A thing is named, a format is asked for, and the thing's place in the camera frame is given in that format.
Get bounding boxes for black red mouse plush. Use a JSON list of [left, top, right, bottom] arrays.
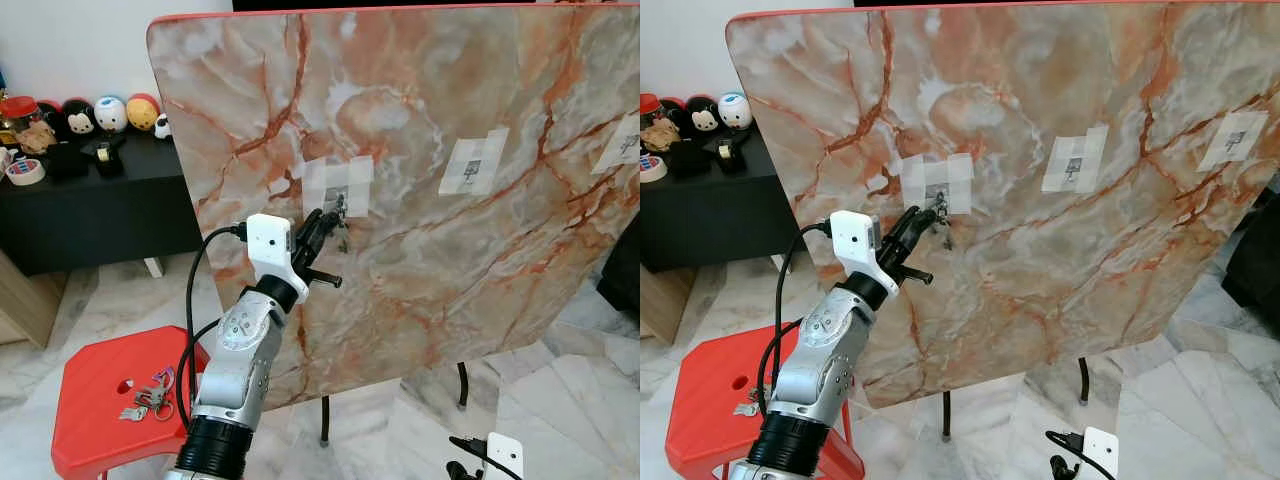
[[38, 98, 67, 141], [660, 96, 691, 136]]

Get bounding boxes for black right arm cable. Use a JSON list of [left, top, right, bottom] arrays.
[[1044, 430, 1093, 480], [446, 434, 498, 480]]

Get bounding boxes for yellow round plush toy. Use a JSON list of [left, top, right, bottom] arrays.
[[125, 92, 162, 135]]

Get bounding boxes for orange marble pattern table top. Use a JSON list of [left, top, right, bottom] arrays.
[[726, 0, 1280, 410], [146, 0, 641, 413]]

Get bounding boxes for clear tape patch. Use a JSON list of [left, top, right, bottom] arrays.
[[439, 127, 510, 197], [1041, 124, 1111, 195], [300, 155, 375, 221], [896, 152, 975, 217], [591, 113, 641, 177], [1197, 109, 1273, 172]]

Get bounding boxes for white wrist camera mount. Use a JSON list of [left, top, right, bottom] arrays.
[[484, 431, 524, 480], [831, 210, 893, 299], [244, 213, 307, 301], [1081, 427, 1121, 480]]

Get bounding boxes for small black box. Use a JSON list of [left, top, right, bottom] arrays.
[[668, 142, 713, 179], [48, 145, 93, 183]]

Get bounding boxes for black sideboard with white legs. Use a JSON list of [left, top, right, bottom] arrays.
[[0, 132, 206, 279], [640, 128, 803, 273]]

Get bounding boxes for white blue round plush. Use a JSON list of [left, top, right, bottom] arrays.
[[716, 92, 753, 132], [94, 94, 130, 135]]

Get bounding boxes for red plastic stool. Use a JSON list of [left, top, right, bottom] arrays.
[[664, 324, 867, 480], [50, 325, 213, 480]]

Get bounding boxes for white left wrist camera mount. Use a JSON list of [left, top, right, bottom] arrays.
[[831, 210, 893, 299], [244, 213, 307, 301]]

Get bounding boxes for black low cabinet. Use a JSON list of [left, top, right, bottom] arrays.
[[1220, 175, 1280, 311]]

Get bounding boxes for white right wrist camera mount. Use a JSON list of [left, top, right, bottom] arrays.
[[484, 431, 524, 480], [1081, 427, 1121, 480]]

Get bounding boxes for pale wooden furniture block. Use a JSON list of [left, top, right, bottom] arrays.
[[640, 262, 691, 346], [0, 248, 67, 350]]

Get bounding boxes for black white mouse plush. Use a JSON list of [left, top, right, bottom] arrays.
[[686, 95, 725, 138], [62, 97, 99, 141]]

